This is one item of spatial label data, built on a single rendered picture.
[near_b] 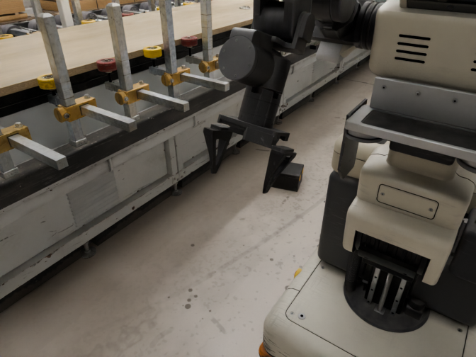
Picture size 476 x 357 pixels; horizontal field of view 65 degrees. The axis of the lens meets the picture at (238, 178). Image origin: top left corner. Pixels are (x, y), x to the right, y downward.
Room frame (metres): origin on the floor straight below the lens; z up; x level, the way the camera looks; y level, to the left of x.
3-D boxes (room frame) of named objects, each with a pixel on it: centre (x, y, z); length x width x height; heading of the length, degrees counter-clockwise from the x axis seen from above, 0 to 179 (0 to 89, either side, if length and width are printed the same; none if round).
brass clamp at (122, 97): (1.41, 0.42, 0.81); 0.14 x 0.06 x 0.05; 145
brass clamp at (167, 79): (1.61, 0.27, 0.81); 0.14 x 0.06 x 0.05; 145
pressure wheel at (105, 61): (1.51, 0.53, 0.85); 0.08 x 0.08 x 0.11
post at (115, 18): (1.39, 0.43, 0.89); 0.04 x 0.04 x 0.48; 55
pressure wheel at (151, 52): (1.71, 0.38, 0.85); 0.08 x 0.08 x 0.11
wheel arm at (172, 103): (1.39, 0.36, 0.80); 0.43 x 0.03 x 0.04; 55
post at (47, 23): (1.18, 0.57, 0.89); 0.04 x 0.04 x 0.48; 55
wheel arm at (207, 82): (1.60, 0.22, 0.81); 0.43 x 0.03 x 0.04; 55
